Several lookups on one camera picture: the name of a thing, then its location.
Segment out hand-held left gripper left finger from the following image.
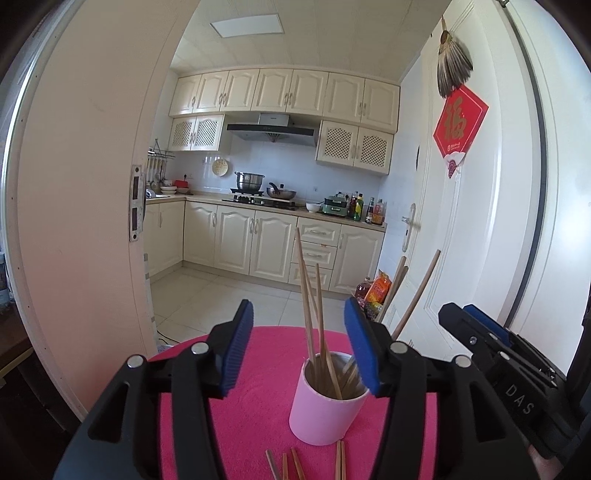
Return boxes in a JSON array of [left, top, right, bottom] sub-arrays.
[[58, 299, 255, 480]]

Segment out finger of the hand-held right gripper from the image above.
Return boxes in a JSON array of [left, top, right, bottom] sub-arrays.
[[463, 304, 567, 385], [438, 302, 514, 376]]

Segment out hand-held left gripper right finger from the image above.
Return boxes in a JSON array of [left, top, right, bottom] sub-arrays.
[[344, 296, 539, 480]]

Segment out bunch of wooden chopsticks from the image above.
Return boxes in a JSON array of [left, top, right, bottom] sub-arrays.
[[265, 226, 441, 480]]

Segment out pink cup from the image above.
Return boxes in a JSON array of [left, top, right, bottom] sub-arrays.
[[289, 351, 371, 446]]

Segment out person's right hand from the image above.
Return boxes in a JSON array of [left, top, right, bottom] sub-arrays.
[[526, 445, 571, 480]]

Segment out orange plastic bag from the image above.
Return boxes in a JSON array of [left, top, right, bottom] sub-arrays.
[[367, 270, 393, 305]]

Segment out pink tablecloth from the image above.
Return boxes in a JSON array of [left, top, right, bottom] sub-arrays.
[[148, 325, 439, 480]]

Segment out white door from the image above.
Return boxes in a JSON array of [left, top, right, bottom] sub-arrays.
[[381, 0, 546, 361]]

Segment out cream lower kitchen cabinets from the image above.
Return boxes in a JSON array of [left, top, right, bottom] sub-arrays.
[[144, 194, 387, 296]]

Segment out green electric cooker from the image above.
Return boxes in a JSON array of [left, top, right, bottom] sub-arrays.
[[322, 195, 349, 217]]

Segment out gas stove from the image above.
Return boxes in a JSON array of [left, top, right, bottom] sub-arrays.
[[222, 193, 298, 210]]

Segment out steel cooking pot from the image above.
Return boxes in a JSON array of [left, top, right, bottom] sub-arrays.
[[235, 171, 266, 192]]

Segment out metal strike plate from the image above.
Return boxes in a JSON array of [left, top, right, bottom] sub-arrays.
[[129, 164, 145, 243]]

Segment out red paper door decoration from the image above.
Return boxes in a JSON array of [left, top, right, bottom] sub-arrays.
[[433, 85, 489, 178]]

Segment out cream lattice-door cabinet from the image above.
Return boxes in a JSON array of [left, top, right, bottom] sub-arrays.
[[167, 114, 226, 152], [315, 120, 394, 175]]

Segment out hanging utensil rack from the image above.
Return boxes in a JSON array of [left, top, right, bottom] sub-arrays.
[[148, 138, 176, 185]]

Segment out dark wooden cabinet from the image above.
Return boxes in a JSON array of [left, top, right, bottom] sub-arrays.
[[0, 295, 70, 480]]

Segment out range hood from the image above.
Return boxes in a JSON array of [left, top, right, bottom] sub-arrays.
[[226, 113, 319, 147]]

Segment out woven hand fan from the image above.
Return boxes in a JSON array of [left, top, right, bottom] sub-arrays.
[[436, 16, 474, 99]]

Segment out cream upper cabinet row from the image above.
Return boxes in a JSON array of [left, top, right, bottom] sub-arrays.
[[168, 68, 400, 134]]

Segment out ceiling light panel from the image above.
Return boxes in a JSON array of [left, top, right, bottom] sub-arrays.
[[210, 14, 282, 38]]

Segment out metal door handle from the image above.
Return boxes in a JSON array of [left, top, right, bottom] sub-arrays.
[[401, 203, 422, 252]]

